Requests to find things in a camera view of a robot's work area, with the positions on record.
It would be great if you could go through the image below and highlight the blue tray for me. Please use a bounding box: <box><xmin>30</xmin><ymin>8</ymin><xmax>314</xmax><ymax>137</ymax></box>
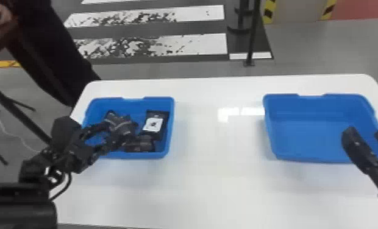
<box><xmin>81</xmin><ymin>96</ymin><xmax>176</xmax><ymax>160</ymax></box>
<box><xmin>262</xmin><ymin>93</ymin><xmax>378</xmax><ymax>164</ymax></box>

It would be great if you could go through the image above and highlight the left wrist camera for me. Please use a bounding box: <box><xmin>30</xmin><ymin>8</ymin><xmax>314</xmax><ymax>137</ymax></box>
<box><xmin>51</xmin><ymin>116</ymin><xmax>82</xmax><ymax>153</ymax></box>

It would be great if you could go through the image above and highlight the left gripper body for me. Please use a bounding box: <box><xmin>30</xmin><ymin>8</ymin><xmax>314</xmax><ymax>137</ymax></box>
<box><xmin>59</xmin><ymin>129</ymin><xmax>99</xmax><ymax>175</ymax></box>

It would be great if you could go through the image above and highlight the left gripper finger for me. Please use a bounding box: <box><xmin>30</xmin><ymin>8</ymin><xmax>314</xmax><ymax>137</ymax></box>
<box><xmin>80</xmin><ymin>122</ymin><xmax>113</xmax><ymax>141</ymax></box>
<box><xmin>93</xmin><ymin>139</ymin><xmax>129</xmax><ymax>158</ymax></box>

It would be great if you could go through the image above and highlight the black cable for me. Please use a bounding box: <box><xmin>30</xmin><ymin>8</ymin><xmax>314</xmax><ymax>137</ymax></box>
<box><xmin>49</xmin><ymin>172</ymin><xmax>73</xmax><ymax>202</ymax></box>

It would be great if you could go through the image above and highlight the person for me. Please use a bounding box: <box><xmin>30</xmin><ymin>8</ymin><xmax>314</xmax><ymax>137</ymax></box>
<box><xmin>0</xmin><ymin>0</ymin><xmax>102</xmax><ymax>108</ymax></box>

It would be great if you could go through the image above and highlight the yellow black striped post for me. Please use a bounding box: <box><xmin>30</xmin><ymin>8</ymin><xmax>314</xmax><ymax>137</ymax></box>
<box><xmin>319</xmin><ymin>0</ymin><xmax>338</xmax><ymax>21</ymax></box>
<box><xmin>262</xmin><ymin>0</ymin><xmax>277</xmax><ymax>25</ymax></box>

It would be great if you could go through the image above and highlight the white cable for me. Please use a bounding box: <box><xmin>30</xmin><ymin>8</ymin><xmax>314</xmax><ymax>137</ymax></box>
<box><xmin>0</xmin><ymin>108</ymin><xmax>41</xmax><ymax>154</ymax></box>

